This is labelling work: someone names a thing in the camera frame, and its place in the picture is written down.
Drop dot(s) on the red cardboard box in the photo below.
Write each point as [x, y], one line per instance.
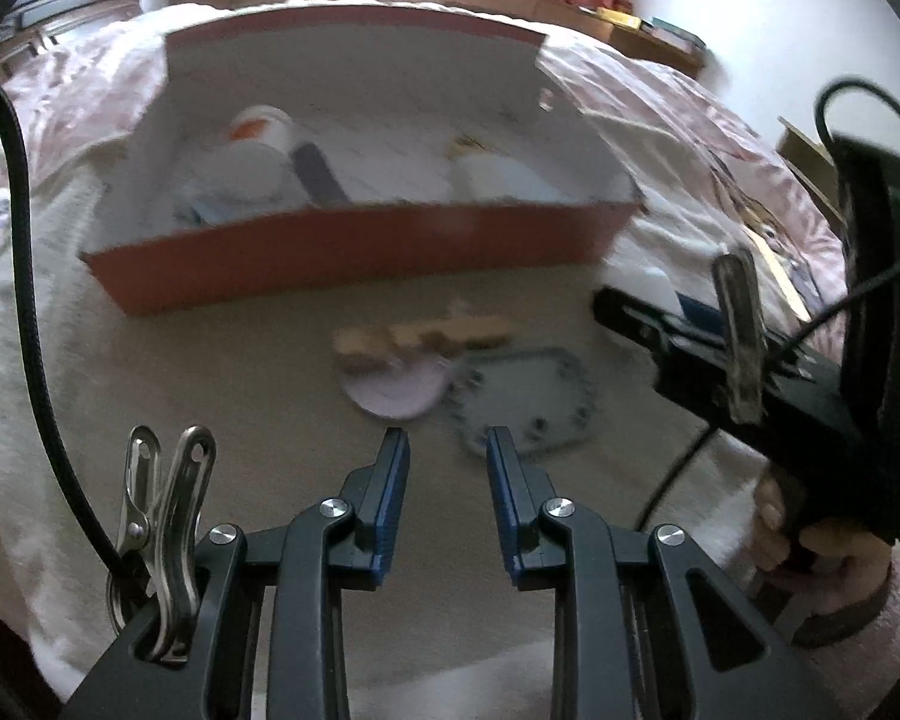
[345, 247]

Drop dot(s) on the wooden toy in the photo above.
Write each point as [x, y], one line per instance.
[450, 330]

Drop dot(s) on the metal spring clip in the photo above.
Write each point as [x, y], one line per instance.
[172, 525]
[742, 337]

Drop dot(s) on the pink round disc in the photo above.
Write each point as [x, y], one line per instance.
[394, 390]

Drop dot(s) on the beige fleece blanket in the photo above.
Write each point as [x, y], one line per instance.
[232, 390]

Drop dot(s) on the white bottle with orange band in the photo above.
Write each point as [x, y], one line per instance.
[266, 131]

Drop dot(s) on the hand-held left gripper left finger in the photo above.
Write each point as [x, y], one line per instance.
[390, 495]

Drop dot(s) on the grey purple flat bar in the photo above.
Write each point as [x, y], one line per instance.
[319, 172]

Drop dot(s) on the white round jar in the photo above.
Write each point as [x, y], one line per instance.
[244, 176]

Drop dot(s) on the pink checked quilt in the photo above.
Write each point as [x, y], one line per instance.
[682, 135]

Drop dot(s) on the person's right hand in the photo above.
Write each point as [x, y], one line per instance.
[840, 562]

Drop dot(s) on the person's right forearm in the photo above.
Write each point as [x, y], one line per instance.
[892, 652]

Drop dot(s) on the dark wooden headboard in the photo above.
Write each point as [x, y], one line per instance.
[67, 7]

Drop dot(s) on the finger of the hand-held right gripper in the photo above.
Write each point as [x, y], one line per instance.
[697, 311]
[637, 319]

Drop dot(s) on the yellow book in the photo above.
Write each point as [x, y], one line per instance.
[619, 15]

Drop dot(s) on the light wooden shelf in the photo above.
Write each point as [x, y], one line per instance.
[810, 165]

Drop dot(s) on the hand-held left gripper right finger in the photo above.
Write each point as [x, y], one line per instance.
[502, 499]

